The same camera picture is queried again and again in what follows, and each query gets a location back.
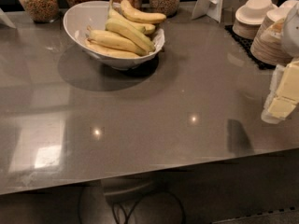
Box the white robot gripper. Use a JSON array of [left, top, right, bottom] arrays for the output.
[[261, 3, 299, 124]]

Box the yellow banana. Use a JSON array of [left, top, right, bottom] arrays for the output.
[[85, 26, 148, 58], [106, 18, 156, 52], [108, 0, 156, 35], [85, 39, 138, 59], [121, 0, 166, 24]]

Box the white ceramic bowl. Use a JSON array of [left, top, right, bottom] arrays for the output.
[[63, 1, 164, 70]]

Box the stack of paper plates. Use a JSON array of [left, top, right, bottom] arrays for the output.
[[250, 18, 292, 66]]

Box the black rubber mat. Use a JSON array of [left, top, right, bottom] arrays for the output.
[[224, 25, 275, 70]]

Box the stack of white bowls left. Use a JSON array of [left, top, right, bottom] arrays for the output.
[[233, 0, 277, 39]]

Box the white sign holder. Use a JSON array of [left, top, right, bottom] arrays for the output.
[[192, 0, 225, 22]]

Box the glass cereal jar far left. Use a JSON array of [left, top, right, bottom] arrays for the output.
[[19, 0, 59, 22]]

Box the black cable under table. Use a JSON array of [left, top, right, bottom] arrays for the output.
[[78, 185, 187, 224]]

